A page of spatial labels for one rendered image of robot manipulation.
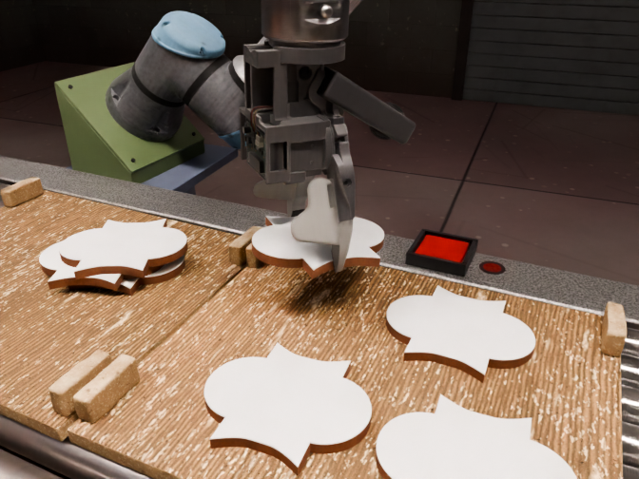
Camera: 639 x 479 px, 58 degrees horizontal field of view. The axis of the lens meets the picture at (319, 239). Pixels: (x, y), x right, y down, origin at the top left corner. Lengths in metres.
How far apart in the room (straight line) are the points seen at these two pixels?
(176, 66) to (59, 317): 0.55
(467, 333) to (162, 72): 0.73
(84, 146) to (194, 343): 0.68
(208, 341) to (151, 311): 0.09
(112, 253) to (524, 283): 0.49
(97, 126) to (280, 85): 0.68
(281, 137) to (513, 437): 0.31
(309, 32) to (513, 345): 0.34
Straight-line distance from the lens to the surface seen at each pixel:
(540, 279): 0.75
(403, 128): 0.57
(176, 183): 1.12
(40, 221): 0.88
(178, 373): 0.55
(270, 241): 0.58
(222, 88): 1.05
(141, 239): 0.71
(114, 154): 1.13
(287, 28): 0.49
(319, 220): 0.53
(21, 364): 0.61
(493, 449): 0.48
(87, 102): 1.18
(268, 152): 0.50
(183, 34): 1.06
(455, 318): 0.60
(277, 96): 0.51
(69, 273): 0.69
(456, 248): 0.76
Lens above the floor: 1.29
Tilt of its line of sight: 28 degrees down
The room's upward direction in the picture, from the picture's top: straight up
